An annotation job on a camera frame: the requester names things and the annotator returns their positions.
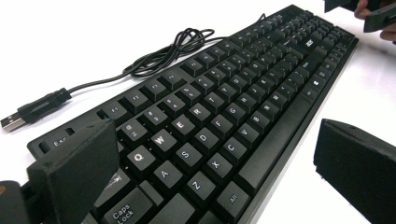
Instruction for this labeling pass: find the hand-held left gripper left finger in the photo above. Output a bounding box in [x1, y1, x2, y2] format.
[27, 119, 120, 224]

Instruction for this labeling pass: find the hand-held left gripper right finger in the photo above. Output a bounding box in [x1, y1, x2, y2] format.
[313, 119, 396, 224]

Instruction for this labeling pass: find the black computer keyboard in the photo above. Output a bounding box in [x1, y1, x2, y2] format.
[27, 3, 360, 224]

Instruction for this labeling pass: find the black keyboard cable with plug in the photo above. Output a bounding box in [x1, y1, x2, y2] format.
[0, 12, 267, 133]

